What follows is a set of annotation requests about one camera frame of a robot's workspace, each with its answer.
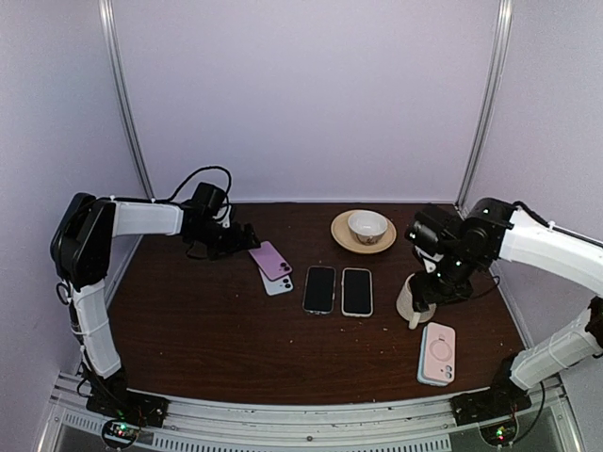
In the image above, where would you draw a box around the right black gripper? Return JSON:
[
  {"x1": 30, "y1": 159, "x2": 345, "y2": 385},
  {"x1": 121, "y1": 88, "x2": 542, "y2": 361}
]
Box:
[{"x1": 410, "y1": 248, "x2": 483, "y2": 312}]

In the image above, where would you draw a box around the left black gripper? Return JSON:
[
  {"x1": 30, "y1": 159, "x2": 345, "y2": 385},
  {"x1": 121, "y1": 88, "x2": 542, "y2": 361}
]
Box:
[{"x1": 191, "y1": 219, "x2": 261, "y2": 261}]

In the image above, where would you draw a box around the purple smartphone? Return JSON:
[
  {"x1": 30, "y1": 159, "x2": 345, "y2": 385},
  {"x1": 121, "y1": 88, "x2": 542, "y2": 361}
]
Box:
[{"x1": 248, "y1": 241, "x2": 292, "y2": 282}]

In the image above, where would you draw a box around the black smartphone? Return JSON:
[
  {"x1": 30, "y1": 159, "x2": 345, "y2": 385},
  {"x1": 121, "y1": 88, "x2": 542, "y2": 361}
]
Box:
[
  {"x1": 340, "y1": 266, "x2": 374, "y2": 318},
  {"x1": 301, "y1": 265, "x2": 337, "y2": 315}
]

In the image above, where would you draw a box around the white phone case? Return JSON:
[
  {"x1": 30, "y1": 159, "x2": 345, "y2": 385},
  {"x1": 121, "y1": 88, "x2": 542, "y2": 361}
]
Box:
[{"x1": 339, "y1": 266, "x2": 375, "y2": 319}]

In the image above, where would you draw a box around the pink phone case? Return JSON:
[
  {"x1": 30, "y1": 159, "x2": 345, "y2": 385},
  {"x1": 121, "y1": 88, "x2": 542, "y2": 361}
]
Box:
[{"x1": 420, "y1": 321, "x2": 458, "y2": 383}]

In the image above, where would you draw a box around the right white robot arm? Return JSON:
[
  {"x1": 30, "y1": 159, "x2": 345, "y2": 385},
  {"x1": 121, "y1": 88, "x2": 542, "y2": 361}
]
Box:
[{"x1": 397, "y1": 198, "x2": 602, "y2": 416}]

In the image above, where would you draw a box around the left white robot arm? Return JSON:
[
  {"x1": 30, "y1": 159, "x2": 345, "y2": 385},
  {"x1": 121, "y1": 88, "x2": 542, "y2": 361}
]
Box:
[{"x1": 50, "y1": 183, "x2": 260, "y2": 379}]

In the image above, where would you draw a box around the light blue phone case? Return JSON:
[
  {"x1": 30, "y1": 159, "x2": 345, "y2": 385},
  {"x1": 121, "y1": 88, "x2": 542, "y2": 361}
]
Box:
[{"x1": 415, "y1": 324, "x2": 457, "y2": 388}]

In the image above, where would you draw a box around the light blue smartphone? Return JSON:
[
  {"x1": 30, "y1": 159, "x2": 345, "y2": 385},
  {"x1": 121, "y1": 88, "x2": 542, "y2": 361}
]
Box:
[{"x1": 259, "y1": 270, "x2": 294, "y2": 297}]

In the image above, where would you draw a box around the white ceramic bowl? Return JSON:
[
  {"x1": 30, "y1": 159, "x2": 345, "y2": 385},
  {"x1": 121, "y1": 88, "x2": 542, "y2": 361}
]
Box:
[{"x1": 348, "y1": 210, "x2": 388, "y2": 245}]

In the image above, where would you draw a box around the cream ceramic mug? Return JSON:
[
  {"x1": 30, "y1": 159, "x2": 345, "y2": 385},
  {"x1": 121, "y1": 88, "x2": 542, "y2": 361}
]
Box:
[{"x1": 396, "y1": 274, "x2": 436, "y2": 330}]

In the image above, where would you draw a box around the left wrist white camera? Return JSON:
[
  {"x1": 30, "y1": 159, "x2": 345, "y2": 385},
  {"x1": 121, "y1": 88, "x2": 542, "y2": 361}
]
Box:
[{"x1": 215, "y1": 204, "x2": 236, "y2": 228}]

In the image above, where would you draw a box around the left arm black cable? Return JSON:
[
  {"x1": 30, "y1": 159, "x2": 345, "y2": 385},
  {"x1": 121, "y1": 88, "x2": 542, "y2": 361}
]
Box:
[{"x1": 159, "y1": 164, "x2": 234, "y2": 208}]

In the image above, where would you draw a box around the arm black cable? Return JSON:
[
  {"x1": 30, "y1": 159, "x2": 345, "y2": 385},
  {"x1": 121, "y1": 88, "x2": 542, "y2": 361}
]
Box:
[
  {"x1": 513, "y1": 200, "x2": 603, "y2": 246},
  {"x1": 159, "y1": 164, "x2": 234, "y2": 208}
]

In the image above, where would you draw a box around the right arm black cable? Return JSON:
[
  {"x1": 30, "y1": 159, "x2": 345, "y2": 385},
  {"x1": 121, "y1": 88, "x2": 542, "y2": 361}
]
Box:
[{"x1": 513, "y1": 200, "x2": 603, "y2": 246}]

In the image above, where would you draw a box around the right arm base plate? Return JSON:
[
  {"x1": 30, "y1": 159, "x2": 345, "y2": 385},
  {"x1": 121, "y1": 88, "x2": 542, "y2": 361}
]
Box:
[{"x1": 449, "y1": 381, "x2": 531, "y2": 426}]

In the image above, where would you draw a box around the aluminium front rail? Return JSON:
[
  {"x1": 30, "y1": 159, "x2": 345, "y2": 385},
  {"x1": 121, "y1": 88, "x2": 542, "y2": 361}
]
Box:
[{"x1": 39, "y1": 362, "x2": 585, "y2": 452}]

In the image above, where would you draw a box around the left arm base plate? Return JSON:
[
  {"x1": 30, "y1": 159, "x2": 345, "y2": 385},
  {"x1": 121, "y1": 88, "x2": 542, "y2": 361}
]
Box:
[{"x1": 86, "y1": 392, "x2": 170, "y2": 428}]

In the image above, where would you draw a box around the right aluminium frame post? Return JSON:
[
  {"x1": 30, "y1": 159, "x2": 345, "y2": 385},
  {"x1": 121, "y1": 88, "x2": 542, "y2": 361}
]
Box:
[{"x1": 455, "y1": 0, "x2": 514, "y2": 213}]

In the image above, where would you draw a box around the aluminium frame post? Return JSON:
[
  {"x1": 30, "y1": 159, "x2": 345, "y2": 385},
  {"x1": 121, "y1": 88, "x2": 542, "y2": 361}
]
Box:
[
  {"x1": 455, "y1": 0, "x2": 514, "y2": 213},
  {"x1": 98, "y1": 0, "x2": 155, "y2": 200}
]

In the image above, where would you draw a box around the left aluminium frame post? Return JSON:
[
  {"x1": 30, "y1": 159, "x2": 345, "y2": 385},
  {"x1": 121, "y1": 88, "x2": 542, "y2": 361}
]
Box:
[{"x1": 98, "y1": 0, "x2": 155, "y2": 200}]

